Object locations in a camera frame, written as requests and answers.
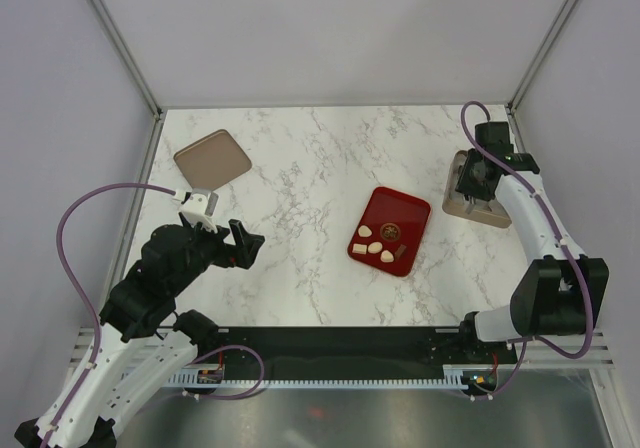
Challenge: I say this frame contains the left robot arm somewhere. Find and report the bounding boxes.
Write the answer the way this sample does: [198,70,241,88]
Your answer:
[15,220,265,447]

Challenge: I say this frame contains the white cable duct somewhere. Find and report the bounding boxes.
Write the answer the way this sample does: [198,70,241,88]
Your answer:
[163,365,498,390]

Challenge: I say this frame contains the cream rectangular chocolate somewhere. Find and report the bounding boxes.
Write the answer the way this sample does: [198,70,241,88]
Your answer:
[352,243,368,255]

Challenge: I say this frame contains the aluminium frame post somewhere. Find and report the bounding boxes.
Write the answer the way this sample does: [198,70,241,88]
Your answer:
[506,0,581,115]
[86,0,163,120]

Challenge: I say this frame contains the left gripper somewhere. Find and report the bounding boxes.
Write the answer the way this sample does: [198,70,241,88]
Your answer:
[170,216,265,294]

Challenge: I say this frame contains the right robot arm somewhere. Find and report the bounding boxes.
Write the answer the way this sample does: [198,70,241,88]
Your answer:
[455,121,609,363]

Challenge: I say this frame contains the gold box lid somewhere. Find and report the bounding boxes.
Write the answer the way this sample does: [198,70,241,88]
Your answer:
[173,129,252,191]

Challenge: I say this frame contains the left aluminium frame post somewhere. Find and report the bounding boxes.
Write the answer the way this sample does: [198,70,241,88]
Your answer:
[86,0,163,120]

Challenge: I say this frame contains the red lacquer tray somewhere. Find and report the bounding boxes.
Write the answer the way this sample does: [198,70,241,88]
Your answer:
[347,187,432,278]

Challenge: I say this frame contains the cream heart chocolate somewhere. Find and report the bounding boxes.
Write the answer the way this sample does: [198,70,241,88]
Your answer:
[380,250,394,263]

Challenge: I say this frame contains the purple cable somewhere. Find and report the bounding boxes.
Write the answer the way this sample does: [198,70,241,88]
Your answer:
[37,182,265,448]
[459,100,599,403]

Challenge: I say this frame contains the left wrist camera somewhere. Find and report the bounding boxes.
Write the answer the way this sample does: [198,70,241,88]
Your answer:
[179,189,219,233]

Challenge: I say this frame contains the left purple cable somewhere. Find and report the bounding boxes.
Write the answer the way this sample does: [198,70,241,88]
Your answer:
[37,182,265,448]

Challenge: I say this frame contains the steel kitchen tongs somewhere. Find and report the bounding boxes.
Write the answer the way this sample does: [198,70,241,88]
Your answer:
[465,197,476,215]

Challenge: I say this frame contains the right aluminium frame post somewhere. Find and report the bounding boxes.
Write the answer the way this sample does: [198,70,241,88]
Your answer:
[506,0,581,115]

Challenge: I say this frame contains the cream oval chocolate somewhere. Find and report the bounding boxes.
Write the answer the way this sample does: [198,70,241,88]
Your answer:
[367,242,383,254]

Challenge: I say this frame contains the gold chocolate box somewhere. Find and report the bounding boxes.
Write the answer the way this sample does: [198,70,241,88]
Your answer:
[442,150,512,229]

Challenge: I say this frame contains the aluminium profile rail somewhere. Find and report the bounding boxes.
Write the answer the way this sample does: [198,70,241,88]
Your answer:
[519,327,615,370]

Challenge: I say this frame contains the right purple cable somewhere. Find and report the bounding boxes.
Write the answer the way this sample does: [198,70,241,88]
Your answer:
[459,100,599,403]

